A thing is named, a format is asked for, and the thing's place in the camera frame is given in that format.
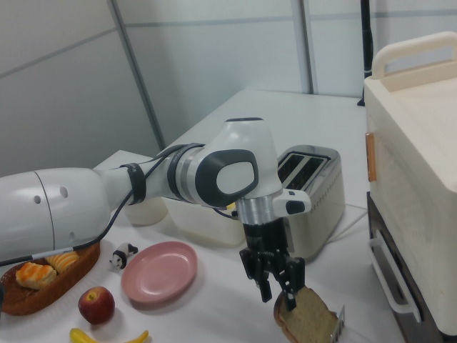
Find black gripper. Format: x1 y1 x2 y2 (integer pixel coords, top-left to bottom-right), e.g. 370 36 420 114
238 217 306 312

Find brown-crust bread slice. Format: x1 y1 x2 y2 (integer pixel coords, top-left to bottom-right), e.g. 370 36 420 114
273 285 339 343

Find cream and chrome toaster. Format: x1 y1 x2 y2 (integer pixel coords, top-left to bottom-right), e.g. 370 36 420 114
276 144 346 264

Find metal toast rack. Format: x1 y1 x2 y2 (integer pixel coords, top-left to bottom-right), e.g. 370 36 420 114
330 304 346 343

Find white plastic storage bin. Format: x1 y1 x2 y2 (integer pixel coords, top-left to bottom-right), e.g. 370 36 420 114
161 196 247 248

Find pink plate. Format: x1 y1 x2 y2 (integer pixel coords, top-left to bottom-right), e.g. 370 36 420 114
120 241 199 304

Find small cream lidded trash can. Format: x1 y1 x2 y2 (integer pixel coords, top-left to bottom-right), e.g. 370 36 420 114
123 198 169 226

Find tan cabinet latch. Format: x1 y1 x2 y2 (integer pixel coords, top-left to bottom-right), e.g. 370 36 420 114
365 131 377 182

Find panda figurine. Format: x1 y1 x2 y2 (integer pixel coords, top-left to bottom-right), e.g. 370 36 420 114
109 242 139 274

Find red apple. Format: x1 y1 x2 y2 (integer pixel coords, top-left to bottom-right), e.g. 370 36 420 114
78 286 116 325

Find yellow banana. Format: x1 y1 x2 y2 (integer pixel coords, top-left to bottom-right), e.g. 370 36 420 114
69 327 149 343

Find brown wicker basket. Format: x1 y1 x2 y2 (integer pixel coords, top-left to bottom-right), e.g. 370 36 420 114
0 239 102 317

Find orange-topped pastry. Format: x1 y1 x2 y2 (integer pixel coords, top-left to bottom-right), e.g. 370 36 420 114
15 262 58 291

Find black pole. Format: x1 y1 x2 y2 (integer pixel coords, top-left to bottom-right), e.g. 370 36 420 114
358 0 375 106

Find white toaster cord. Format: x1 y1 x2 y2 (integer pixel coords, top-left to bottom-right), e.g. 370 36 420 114
330 202 369 244

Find white drawer handle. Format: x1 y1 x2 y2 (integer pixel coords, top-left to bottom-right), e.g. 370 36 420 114
368 228 422 323

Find black cable strap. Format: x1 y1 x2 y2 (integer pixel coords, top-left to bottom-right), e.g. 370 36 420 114
119 162 147 207

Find cream plastic cabinet with handle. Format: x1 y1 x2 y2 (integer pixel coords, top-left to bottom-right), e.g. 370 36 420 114
363 31 457 337

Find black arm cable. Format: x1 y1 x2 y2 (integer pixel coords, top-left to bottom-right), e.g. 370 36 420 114
0 142 238 267

